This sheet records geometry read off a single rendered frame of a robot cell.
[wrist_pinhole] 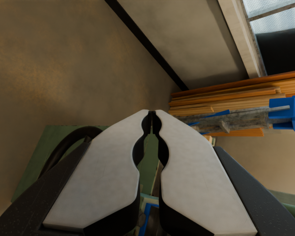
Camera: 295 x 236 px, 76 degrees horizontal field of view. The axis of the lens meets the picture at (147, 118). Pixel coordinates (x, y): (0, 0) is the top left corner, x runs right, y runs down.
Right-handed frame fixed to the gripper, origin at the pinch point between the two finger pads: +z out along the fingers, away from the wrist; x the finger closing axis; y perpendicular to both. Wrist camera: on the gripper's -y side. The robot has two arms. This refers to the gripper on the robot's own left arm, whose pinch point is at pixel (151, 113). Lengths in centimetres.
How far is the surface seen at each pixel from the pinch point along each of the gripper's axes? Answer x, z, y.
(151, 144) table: 0.0, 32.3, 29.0
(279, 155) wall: 165, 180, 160
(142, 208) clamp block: -1.5, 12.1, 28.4
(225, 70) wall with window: 68, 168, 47
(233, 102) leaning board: 71, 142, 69
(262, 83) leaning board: 90, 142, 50
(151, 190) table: 0.3, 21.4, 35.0
